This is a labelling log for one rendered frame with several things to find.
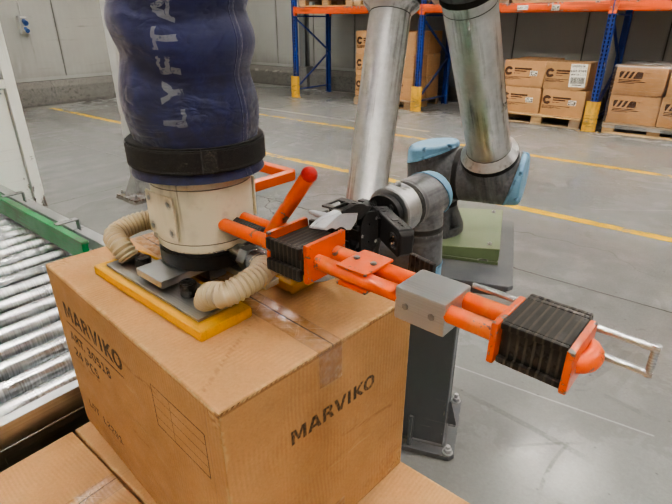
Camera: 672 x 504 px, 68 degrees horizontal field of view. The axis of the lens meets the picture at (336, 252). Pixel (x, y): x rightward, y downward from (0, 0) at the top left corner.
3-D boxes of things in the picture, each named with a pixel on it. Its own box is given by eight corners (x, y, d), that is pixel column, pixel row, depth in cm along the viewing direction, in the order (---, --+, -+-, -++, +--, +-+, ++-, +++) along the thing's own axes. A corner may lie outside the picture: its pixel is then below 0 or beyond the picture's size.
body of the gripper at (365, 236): (319, 247, 84) (362, 226, 92) (360, 261, 79) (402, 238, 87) (318, 204, 80) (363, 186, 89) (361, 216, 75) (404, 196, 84)
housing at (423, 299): (391, 318, 62) (393, 286, 60) (421, 297, 67) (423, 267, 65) (441, 339, 58) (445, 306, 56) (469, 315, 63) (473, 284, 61)
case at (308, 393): (87, 418, 115) (44, 263, 98) (231, 344, 141) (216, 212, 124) (244, 612, 78) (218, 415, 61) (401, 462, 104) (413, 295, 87)
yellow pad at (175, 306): (94, 274, 94) (89, 250, 92) (143, 257, 101) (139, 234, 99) (201, 344, 74) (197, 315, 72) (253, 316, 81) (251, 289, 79)
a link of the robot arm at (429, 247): (397, 266, 109) (397, 212, 104) (448, 276, 104) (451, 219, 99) (378, 283, 102) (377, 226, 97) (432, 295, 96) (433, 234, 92)
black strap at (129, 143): (101, 159, 84) (97, 135, 82) (215, 136, 99) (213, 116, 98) (178, 186, 70) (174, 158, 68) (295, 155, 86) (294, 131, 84)
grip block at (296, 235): (263, 269, 74) (260, 232, 72) (308, 248, 81) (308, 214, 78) (303, 287, 69) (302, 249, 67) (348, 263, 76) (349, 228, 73)
